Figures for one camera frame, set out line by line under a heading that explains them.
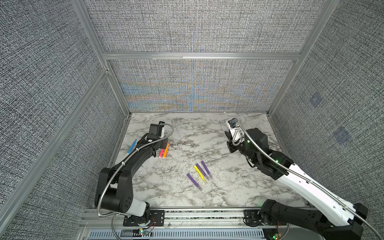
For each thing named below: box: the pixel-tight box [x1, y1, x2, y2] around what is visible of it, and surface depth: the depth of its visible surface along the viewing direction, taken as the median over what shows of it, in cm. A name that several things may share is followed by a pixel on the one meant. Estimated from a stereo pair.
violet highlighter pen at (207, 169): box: [201, 160, 214, 179], surface depth 92 cm
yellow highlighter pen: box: [194, 165, 208, 184], surface depth 89 cm
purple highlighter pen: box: [186, 173, 203, 191], surface depth 87 cm
